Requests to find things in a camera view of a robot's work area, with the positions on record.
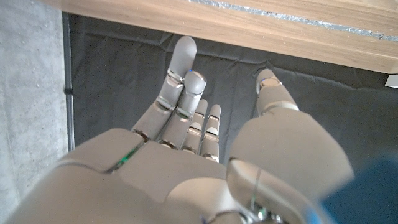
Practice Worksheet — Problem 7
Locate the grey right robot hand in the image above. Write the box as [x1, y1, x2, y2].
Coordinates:
[6, 35, 354, 224]

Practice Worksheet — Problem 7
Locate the black backdrop curtain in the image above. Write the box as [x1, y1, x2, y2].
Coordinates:
[62, 12, 398, 175]

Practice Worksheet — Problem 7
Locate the black backdrop stand pole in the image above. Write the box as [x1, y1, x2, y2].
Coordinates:
[62, 12, 76, 152]

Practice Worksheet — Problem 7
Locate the blue right wrist connector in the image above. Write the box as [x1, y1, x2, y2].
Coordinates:
[319, 154, 398, 224]

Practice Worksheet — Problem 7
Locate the white power strip box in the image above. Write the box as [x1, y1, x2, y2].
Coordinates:
[384, 73, 398, 89]

